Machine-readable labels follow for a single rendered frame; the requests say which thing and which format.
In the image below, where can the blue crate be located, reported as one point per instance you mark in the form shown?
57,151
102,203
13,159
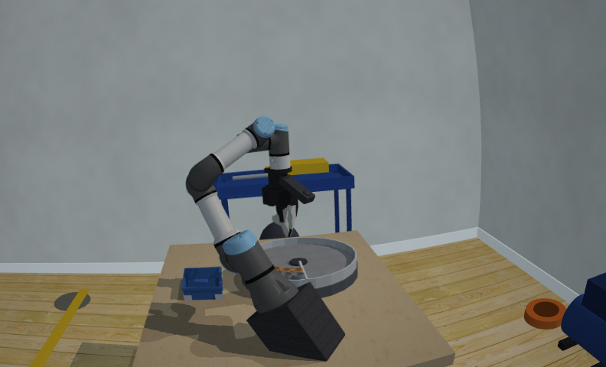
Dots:
199,283

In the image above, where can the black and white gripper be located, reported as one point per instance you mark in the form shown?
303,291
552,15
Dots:
276,195

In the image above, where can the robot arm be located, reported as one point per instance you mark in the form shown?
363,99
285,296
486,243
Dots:
268,288

